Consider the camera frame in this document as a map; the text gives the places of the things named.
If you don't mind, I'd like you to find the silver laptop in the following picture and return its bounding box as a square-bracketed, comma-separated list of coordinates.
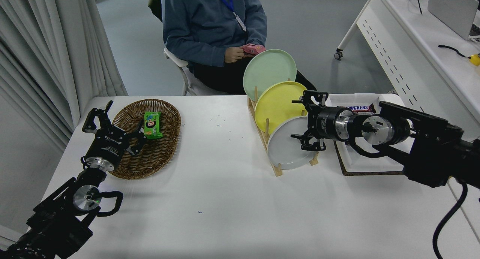
[427, 0, 480, 40]

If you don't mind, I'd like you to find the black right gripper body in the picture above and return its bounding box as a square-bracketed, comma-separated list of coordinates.
[307, 104, 339, 141]

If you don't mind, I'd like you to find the white chair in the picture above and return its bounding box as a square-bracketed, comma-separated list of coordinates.
[163, 48, 233, 96]

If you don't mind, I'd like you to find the white curtain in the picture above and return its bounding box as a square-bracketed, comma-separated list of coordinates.
[0, 0, 128, 153]

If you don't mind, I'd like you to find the black cable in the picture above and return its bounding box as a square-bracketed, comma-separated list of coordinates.
[438, 45, 471, 59]

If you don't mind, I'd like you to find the brown wicker basket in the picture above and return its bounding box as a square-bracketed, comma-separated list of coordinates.
[109, 99, 182, 180]

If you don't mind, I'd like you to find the pink phone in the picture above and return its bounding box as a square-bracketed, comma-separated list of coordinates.
[242, 43, 266, 57]

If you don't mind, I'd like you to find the grey plate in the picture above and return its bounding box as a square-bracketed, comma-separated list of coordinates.
[267, 116, 319, 170]

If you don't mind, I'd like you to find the blue lanyard with badge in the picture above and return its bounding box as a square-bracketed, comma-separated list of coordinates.
[212, 0, 247, 31]

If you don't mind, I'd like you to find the yellow plate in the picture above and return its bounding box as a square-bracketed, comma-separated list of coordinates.
[255, 81, 311, 135]

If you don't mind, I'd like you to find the white tray with dark base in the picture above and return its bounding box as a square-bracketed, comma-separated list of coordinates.
[324, 93, 415, 176]

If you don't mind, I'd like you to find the pale green plate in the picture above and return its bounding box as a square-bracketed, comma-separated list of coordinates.
[243, 49, 297, 101]

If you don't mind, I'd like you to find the green snack packet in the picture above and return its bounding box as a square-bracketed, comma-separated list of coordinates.
[144, 111, 164, 140]

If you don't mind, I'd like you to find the Snickers bar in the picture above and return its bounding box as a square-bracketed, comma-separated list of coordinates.
[339, 103, 377, 115]

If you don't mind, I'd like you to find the wooden plate rack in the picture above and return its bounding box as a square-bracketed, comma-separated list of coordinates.
[247, 78, 319, 177]

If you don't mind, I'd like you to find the person's right hand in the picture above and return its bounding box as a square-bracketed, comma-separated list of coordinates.
[224, 46, 246, 63]

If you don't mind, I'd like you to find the person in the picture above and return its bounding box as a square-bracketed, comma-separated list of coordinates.
[161, 0, 317, 95]

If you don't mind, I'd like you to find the white desk with perforated panel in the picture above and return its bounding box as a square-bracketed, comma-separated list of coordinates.
[334, 0, 480, 124]

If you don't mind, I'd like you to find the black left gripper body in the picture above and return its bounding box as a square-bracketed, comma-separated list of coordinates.
[85, 125, 131, 166]

